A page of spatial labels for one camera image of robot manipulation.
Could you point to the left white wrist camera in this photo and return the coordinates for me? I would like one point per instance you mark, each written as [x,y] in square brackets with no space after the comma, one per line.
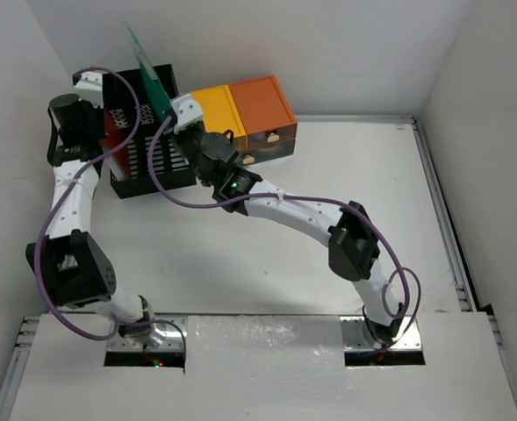
[88,85]

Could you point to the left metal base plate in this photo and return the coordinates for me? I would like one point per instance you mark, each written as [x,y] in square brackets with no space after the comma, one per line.
[164,338]

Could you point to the metal base plate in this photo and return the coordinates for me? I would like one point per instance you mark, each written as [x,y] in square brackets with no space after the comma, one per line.
[164,338]
[356,337]

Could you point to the green folder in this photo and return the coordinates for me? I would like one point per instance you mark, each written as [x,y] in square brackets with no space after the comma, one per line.
[156,94]

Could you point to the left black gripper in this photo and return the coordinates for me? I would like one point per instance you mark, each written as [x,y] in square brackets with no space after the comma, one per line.
[96,112]

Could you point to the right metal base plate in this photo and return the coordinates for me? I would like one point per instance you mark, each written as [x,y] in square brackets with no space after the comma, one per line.
[356,337]

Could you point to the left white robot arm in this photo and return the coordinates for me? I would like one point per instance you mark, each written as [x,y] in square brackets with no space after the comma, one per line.
[75,272]

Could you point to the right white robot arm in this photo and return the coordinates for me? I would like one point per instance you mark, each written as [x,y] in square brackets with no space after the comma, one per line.
[352,246]

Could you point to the orange yellow drawer cabinet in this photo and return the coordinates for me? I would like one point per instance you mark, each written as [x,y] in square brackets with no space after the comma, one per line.
[257,112]

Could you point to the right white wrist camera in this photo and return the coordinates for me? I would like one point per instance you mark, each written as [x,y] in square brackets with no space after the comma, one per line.
[187,110]

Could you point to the black mesh file organizer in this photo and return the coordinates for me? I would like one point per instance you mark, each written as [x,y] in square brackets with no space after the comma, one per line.
[170,168]

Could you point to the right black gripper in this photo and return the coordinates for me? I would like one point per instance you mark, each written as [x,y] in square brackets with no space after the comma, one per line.
[182,132]

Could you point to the red folder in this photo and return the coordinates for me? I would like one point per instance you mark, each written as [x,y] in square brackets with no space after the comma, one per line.
[118,162]

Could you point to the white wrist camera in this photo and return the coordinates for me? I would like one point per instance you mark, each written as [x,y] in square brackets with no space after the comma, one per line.
[88,85]
[187,110]

